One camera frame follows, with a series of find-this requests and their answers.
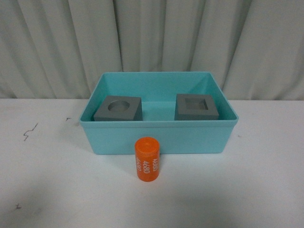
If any orange cylinder with white numbers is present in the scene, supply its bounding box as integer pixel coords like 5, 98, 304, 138
134, 137, 160, 182

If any white pleated curtain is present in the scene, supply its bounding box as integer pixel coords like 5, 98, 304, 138
0, 0, 304, 100

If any light blue plastic box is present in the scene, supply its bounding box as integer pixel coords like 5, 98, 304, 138
79, 72, 238, 154

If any gray cube with round hole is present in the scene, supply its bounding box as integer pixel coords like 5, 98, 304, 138
93, 95, 143, 121

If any gray cube with square hole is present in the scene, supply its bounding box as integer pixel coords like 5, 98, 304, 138
174, 94, 219, 121

